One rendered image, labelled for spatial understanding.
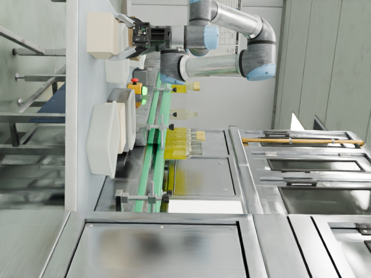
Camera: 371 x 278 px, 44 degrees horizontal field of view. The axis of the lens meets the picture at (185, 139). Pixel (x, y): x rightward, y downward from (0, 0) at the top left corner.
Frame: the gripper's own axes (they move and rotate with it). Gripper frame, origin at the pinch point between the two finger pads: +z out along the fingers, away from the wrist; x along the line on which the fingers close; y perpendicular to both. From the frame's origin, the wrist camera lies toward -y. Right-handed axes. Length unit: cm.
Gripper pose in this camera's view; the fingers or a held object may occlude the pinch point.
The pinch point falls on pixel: (108, 37)
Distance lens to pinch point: 153.1
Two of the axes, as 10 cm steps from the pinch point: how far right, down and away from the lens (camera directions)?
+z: -10.0, -0.2, 0.0
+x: -0.2, 10.0, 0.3
